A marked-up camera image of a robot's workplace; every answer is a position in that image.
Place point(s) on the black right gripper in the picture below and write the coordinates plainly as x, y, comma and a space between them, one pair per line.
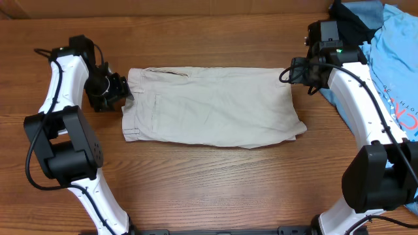
296, 76

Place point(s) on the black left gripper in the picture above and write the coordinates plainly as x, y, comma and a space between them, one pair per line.
120, 89

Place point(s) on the beige shorts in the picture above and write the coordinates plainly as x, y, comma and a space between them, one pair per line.
223, 107

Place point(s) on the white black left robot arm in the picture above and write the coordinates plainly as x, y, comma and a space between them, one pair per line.
64, 151

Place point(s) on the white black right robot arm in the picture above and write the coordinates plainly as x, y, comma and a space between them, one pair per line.
383, 175

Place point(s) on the black garment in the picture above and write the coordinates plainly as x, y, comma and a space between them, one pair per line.
358, 21

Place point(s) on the light blue t-shirt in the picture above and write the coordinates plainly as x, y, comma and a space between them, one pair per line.
392, 58

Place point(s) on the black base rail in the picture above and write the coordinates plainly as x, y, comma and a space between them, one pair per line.
228, 231

